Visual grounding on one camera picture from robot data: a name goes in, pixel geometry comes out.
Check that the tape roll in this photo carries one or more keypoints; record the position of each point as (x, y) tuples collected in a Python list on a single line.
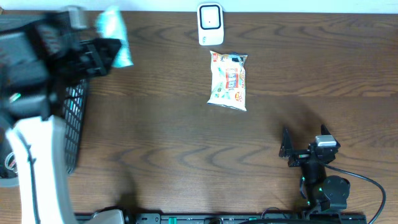
[(8, 164)]

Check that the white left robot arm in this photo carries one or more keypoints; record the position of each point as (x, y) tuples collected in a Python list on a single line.
[(36, 135)]

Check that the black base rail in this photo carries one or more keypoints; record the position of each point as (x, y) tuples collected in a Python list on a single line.
[(119, 216)]

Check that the white barcode scanner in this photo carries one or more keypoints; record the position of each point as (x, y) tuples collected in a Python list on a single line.
[(210, 24)]

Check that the teal packet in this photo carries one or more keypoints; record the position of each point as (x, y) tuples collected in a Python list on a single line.
[(110, 24)]

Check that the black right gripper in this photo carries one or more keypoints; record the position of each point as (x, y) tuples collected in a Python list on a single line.
[(300, 156)]

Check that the yellow snack bag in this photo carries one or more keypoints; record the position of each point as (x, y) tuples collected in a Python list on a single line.
[(228, 80)]

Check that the dark grey plastic basket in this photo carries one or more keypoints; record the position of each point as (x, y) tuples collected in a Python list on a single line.
[(73, 110)]

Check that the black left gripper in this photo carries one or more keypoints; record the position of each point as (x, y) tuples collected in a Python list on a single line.
[(98, 65)]

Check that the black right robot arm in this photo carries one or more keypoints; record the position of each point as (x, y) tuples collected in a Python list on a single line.
[(324, 193)]

